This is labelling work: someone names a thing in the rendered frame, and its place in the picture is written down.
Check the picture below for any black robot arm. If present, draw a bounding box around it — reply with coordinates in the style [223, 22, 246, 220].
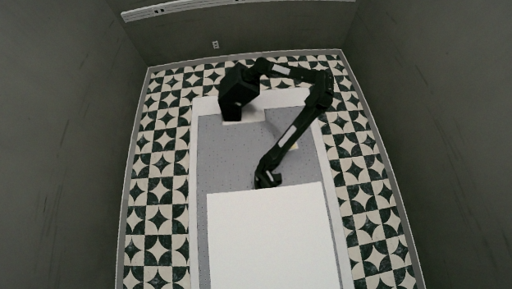
[240, 57, 334, 189]

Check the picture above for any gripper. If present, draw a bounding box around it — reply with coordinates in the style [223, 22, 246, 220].
[254, 177, 262, 190]

